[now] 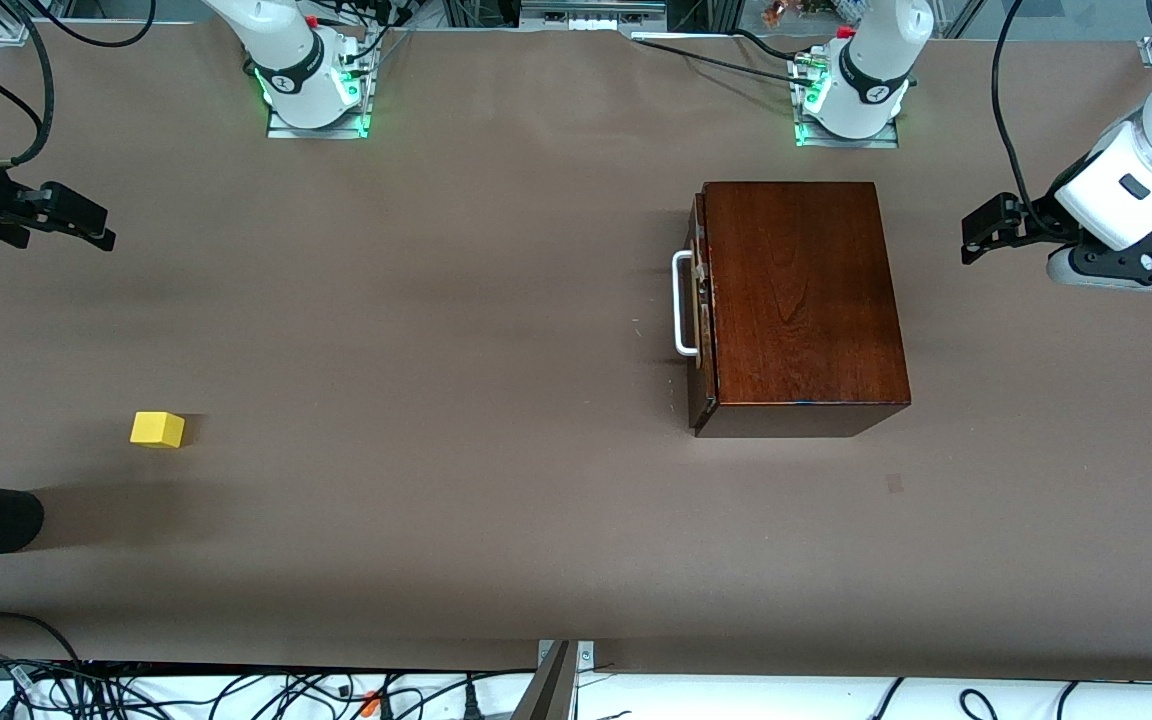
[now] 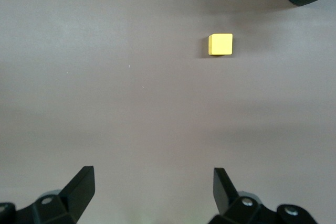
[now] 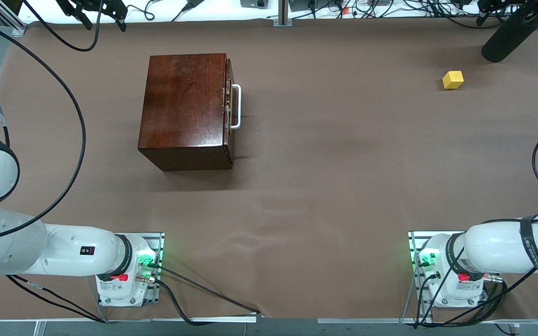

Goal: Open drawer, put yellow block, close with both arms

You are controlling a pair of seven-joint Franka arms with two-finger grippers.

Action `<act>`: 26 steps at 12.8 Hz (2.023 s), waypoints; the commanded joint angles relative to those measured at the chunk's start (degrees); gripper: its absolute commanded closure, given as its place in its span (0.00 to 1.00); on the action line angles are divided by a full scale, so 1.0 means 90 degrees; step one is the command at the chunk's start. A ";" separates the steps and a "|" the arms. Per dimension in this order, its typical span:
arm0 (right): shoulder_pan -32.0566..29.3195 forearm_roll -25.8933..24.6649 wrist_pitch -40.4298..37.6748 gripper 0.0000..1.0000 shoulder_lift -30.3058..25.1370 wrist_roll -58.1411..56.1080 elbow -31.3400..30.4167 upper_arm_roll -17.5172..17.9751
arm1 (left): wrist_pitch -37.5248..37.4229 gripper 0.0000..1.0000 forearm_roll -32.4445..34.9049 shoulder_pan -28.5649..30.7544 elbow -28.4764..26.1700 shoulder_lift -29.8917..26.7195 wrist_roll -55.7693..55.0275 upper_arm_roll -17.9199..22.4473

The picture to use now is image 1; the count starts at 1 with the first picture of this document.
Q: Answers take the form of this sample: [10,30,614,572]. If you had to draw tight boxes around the wooden drawer with white handle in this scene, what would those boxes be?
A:
[672,190,719,433]

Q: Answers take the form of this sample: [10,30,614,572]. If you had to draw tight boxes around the black arched cable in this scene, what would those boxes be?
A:
[0,612,87,667]

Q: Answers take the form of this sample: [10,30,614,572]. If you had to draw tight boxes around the thick black cable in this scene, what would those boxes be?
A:
[0,0,58,169]

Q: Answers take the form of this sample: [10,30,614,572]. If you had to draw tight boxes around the tangled black cables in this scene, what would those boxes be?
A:
[0,650,537,720]

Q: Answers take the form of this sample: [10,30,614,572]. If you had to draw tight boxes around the white power strip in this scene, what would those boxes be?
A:
[519,0,669,32]

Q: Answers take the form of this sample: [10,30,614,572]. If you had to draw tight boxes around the yellow block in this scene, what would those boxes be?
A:
[130,411,186,449]

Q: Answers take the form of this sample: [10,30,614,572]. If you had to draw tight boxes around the black looping cable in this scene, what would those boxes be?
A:
[26,0,158,49]

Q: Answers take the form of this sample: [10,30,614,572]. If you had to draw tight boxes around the metal base plate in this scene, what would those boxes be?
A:
[266,100,373,140]
[794,118,901,149]

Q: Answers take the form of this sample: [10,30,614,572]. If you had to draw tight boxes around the black cable on table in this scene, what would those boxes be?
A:
[631,28,817,89]

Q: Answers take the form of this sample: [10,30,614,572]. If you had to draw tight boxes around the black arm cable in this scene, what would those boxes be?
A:
[992,0,1062,213]

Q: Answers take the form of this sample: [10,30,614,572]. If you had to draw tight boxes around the metal bracket with dark bar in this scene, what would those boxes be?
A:
[514,640,597,720]

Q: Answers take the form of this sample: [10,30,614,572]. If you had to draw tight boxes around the dark brown wooden cabinet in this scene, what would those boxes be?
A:
[693,181,913,439]

